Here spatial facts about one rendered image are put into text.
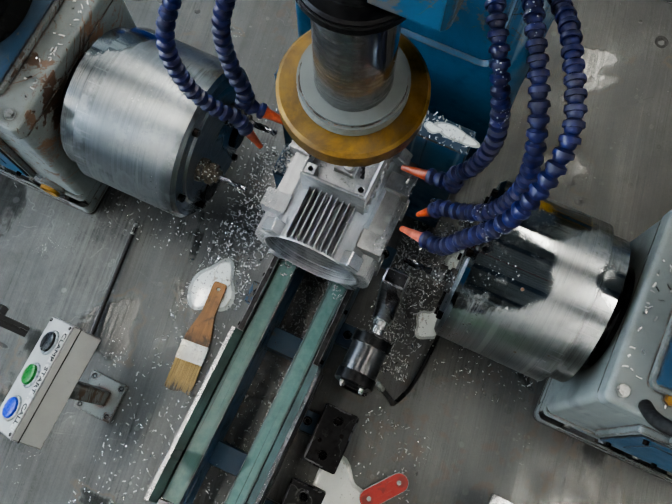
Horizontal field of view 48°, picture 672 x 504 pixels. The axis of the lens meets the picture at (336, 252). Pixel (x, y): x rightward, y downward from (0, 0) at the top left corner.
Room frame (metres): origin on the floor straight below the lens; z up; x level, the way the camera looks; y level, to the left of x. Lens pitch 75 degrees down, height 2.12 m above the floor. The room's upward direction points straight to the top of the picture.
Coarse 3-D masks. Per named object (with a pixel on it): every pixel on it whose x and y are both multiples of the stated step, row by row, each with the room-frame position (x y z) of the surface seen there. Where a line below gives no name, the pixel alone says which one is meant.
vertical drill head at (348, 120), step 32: (352, 0) 0.37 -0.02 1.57; (320, 32) 0.39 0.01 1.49; (384, 32) 0.38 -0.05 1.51; (288, 64) 0.44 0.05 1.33; (320, 64) 0.39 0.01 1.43; (352, 64) 0.37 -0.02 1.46; (384, 64) 0.38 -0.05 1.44; (416, 64) 0.44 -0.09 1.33; (288, 96) 0.40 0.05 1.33; (320, 96) 0.39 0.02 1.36; (352, 96) 0.37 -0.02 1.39; (384, 96) 0.39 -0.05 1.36; (416, 96) 0.40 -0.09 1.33; (288, 128) 0.37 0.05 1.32; (320, 128) 0.36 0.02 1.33; (352, 128) 0.35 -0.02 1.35; (384, 128) 0.36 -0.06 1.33; (416, 128) 0.36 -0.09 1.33; (352, 160) 0.33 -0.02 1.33; (384, 160) 0.33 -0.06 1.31
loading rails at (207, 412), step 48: (288, 288) 0.27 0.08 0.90; (240, 336) 0.19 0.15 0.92; (288, 336) 0.20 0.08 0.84; (336, 336) 0.20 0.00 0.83; (240, 384) 0.12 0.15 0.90; (288, 384) 0.11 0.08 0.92; (192, 432) 0.04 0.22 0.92; (288, 432) 0.04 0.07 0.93; (192, 480) -0.03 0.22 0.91; (240, 480) -0.03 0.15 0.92
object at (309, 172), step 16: (320, 160) 0.41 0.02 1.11; (304, 176) 0.38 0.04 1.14; (320, 176) 0.39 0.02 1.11; (336, 176) 0.39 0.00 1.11; (352, 176) 0.39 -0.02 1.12; (368, 176) 0.39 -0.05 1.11; (336, 192) 0.36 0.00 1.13; (352, 192) 0.35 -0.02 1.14; (368, 192) 0.35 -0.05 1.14; (352, 208) 0.35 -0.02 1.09; (368, 208) 0.35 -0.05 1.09
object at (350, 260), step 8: (400, 152) 0.43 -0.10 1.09; (408, 152) 0.44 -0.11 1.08; (400, 160) 0.42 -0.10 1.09; (408, 160) 0.43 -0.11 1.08; (264, 224) 0.33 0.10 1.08; (272, 224) 0.32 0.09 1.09; (280, 224) 0.33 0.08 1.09; (272, 232) 0.31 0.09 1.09; (280, 232) 0.32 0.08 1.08; (280, 256) 0.31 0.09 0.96; (344, 256) 0.28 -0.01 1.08; (352, 256) 0.28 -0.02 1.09; (344, 264) 0.27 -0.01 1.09; (352, 264) 0.27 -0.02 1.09; (360, 264) 0.27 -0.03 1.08; (352, 288) 0.26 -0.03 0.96
